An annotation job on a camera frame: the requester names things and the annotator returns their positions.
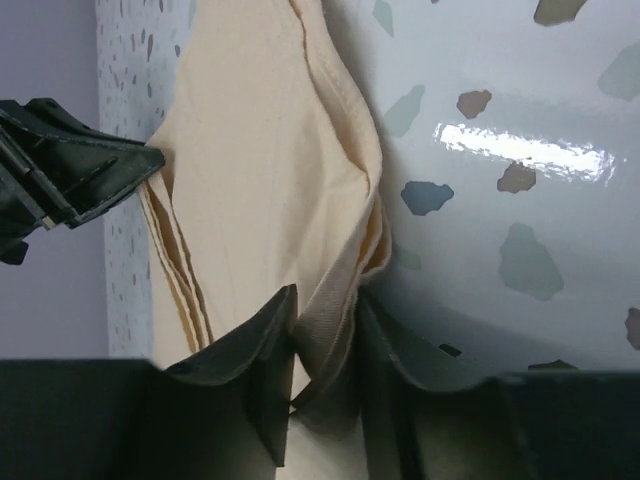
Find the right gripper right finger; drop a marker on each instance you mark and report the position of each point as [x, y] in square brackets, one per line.
[422, 418]

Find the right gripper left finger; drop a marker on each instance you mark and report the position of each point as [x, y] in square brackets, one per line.
[221, 413]

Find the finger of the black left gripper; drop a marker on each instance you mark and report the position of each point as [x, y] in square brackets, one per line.
[55, 170]

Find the beige cloth mat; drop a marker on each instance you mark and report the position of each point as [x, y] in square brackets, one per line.
[272, 174]

